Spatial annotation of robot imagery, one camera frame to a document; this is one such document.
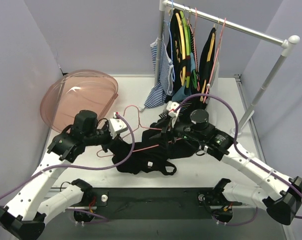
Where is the black tank top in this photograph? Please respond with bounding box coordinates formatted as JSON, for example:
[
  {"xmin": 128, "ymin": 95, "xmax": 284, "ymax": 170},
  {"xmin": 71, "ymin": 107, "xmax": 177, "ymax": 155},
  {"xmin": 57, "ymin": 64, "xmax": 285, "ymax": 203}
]
[{"xmin": 116, "ymin": 129, "xmax": 199, "ymax": 176}]

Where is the pink wire hanger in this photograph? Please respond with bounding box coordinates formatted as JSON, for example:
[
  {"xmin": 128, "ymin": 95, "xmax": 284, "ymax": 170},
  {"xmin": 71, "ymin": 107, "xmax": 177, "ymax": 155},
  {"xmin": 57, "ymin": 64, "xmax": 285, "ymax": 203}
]
[{"xmin": 96, "ymin": 105, "xmax": 166, "ymax": 159}]

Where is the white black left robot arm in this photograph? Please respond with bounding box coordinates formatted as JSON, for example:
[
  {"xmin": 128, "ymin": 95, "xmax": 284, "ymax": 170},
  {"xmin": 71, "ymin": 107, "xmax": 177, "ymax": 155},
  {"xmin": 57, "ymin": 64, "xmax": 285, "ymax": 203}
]
[{"xmin": 0, "ymin": 110, "xmax": 131, "ymax": 240}]

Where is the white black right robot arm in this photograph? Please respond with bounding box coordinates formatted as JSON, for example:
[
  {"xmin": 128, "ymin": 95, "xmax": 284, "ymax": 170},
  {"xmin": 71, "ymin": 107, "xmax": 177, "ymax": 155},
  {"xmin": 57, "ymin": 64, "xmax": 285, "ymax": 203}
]
[{"xmin": 154, "ymin": 109, "xmax": 302, "ymax": 226}]

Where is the blue white striped top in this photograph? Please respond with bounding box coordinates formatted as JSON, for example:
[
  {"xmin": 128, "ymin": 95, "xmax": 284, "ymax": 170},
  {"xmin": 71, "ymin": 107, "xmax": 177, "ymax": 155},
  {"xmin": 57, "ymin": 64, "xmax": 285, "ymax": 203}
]
[{"xmin": 144, "ymin": 37, "xmax": 174, "ymax": 109}]

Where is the light blue hanger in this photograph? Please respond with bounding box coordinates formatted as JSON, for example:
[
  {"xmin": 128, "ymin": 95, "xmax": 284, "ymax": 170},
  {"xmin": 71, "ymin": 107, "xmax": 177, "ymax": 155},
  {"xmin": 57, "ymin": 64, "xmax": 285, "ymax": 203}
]
[{"xmin": 168, "ymin": 5, "xmax": 175, "ymax": 82}]

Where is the pink hanger with garment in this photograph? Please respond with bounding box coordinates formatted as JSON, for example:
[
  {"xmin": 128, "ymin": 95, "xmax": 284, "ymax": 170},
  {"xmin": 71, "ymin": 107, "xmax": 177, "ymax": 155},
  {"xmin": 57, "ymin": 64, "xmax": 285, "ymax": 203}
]
[{"xmin": 202, "ymin": 18, "xmax": 226, "ymax": 94}]

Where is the green hanger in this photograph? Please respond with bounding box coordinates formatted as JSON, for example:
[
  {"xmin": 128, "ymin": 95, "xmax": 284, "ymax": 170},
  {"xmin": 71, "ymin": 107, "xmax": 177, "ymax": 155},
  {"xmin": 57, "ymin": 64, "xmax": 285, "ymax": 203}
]
[{"xmin": 180, "ymin": 11, "xmax": 198, "ymax": 93}]

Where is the yellow hanger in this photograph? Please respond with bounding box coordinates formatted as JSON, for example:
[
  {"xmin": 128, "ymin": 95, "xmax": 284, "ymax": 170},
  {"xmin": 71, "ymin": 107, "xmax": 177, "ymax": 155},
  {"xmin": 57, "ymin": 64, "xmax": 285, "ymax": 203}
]
[
  {"xmin": 199, "ymin": 27, "xmax": 216, "ymax": 93},
  {"xmin": 175, "ymin": 12, "xmax": 186, "ymax": 86}
]

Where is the black multicolour striped garment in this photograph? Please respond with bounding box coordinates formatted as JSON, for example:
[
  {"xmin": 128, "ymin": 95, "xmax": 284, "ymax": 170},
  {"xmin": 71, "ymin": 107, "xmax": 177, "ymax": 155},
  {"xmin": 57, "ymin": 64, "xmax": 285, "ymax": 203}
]
[{"xmin": 159, "ymin": 101, "xmax": 192, "ymax": 122}]

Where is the teal garment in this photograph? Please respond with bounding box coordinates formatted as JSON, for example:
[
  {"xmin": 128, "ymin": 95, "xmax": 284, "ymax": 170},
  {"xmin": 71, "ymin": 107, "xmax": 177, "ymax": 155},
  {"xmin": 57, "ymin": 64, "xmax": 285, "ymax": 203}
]
[{"xmin": 170, "ymin": 86, "xmax": 192, "ymax": 102}]

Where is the pink translucent plastic basin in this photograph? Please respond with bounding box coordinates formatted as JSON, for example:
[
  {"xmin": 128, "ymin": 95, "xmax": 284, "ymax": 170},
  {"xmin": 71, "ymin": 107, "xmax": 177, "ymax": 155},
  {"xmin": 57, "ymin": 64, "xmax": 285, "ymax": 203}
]
[{"xmin": 40, "ymin": 69, "xmax": 118, "ymax": 132}]

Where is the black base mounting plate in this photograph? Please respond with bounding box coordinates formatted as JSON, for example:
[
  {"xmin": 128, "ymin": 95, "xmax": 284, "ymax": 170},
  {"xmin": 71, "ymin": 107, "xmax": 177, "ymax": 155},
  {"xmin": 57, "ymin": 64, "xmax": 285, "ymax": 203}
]
[{"xmin": 92, "ymin": 201, "xmax": 228, "ymax": 220}]

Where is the black hanging garment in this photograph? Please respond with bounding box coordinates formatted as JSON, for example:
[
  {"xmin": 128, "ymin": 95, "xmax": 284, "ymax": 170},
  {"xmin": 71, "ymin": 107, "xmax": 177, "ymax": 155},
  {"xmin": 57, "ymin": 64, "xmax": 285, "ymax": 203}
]
[{"xmin": 150, "ymin": 9, "xmax": 216, "ymax": 131}]

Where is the white clothes rack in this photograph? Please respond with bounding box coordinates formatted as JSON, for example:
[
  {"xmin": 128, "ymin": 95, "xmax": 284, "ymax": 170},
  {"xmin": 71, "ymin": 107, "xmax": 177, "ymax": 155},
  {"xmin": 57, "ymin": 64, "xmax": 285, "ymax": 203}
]
[{"xmin": 137, "ymin": 0, "xmax": 301, "ymax": 137}]

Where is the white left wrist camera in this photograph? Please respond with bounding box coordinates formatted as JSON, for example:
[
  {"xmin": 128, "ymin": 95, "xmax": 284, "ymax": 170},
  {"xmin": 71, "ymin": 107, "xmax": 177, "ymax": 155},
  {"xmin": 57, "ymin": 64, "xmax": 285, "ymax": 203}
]
[{"xmin": 108, "ymin": 112, "xmax": 128, "ymax": 139}]

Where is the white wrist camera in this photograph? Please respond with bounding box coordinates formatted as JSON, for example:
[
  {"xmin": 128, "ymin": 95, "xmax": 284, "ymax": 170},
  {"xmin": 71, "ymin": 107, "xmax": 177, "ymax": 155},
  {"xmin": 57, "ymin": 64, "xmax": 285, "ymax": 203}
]
[
  {"xmin": 165, "ymin": 101, "xmax": 180, "ymax": 128},
  {"xmin": 108, "ymin": 112, "xmax": 128, "ymax": 139}
]

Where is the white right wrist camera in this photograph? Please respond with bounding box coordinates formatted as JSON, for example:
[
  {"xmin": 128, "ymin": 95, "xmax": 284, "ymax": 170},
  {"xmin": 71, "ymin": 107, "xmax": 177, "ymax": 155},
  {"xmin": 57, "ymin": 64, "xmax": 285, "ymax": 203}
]
[{"xmin": 165, "ymin": 101, "xmax": 180, "ymax": 128}]

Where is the aluminium frame rail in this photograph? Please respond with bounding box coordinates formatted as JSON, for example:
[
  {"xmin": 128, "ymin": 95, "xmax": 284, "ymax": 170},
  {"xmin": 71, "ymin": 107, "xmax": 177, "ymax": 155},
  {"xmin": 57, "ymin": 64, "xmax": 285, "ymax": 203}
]
[{"xmin": 40, "ymin": 187, "xmax": 279, "ymax": 210}]

